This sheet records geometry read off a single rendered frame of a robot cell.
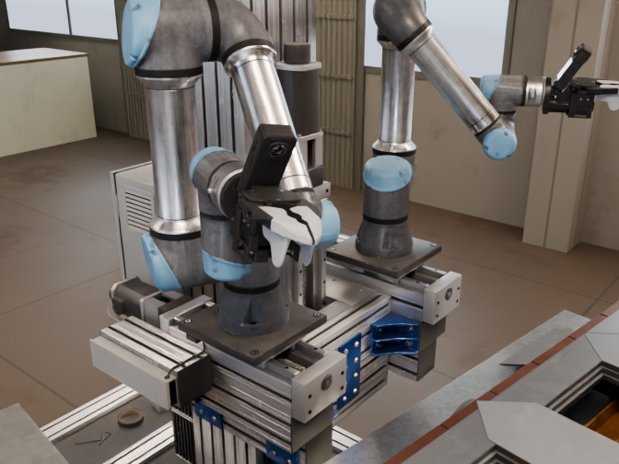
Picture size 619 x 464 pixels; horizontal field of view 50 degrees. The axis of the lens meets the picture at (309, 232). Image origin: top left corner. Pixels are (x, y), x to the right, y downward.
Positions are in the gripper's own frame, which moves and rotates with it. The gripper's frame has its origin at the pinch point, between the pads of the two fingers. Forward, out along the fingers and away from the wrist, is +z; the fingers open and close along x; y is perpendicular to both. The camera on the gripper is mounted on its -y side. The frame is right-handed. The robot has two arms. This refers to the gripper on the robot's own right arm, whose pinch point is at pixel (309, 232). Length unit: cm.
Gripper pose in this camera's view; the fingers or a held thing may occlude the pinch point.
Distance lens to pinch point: 72.9
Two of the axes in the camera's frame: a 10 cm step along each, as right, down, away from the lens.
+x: -9.0, 0.3, -4.4
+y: -1.2, 9.4, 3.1
